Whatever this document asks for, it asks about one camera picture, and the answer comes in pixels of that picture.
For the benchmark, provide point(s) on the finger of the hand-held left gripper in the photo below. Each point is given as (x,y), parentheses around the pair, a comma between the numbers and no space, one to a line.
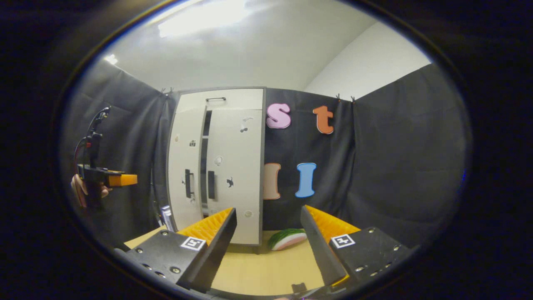
(123,180)

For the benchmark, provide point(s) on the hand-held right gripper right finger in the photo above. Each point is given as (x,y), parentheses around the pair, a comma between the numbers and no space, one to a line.
(320,250)

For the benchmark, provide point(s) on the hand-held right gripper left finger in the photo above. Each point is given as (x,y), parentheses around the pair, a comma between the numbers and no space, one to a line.
(214,254)

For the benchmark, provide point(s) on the white cabinet door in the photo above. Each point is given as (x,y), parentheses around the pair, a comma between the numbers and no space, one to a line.
(237,166)
(183,146)

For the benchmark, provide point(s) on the white and grey cabinet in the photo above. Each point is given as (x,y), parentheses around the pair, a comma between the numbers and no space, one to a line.
(204,158)

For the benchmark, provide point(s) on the white cabinet drawer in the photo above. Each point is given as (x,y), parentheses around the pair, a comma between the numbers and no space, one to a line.
(241,100)

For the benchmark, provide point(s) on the watermelon slice toy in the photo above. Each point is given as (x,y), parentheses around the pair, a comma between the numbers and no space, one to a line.
(287,239)

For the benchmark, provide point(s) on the black backdrop cloth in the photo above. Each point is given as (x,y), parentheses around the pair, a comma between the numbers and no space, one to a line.
(395,166)

